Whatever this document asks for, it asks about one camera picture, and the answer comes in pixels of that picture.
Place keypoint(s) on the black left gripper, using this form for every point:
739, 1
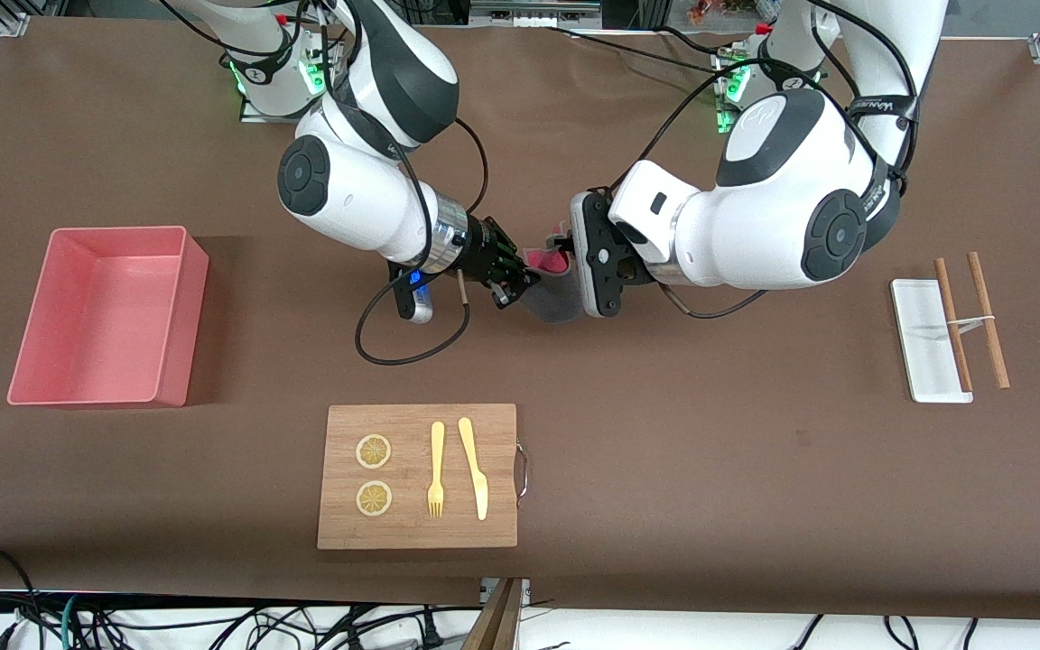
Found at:
630, 268

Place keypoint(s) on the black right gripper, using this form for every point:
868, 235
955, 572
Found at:
487, 249

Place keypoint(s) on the grey and red cloth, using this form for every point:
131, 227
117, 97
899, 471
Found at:
556, 302

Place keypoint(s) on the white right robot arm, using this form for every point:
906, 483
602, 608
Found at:
357, 199

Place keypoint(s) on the yellow plastic fork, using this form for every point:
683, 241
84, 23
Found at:
437, 451

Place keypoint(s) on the yellow plastic knife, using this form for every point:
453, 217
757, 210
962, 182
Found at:
475, 469

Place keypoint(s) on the grey metal device box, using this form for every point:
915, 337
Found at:
533, 13

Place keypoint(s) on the brown table cover sheet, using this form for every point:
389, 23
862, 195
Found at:
664, 433

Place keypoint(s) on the orange red small object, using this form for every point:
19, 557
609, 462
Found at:
710, 11

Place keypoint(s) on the lemon slice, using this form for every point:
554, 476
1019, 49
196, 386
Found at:
373, 451
374, 498

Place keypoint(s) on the wooden cutting board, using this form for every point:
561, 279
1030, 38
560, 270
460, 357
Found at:
412, 533

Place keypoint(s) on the white rectangular tray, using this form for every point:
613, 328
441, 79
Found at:
922, 352

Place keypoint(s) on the thin white band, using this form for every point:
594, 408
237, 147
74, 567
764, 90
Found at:
971, 320

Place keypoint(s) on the pink plastic bin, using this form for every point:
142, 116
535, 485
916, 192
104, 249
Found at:
87, 361

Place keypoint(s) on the small metal bracket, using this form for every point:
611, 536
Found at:
487, 591

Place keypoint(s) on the wooden post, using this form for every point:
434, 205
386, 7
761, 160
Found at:
497, 627

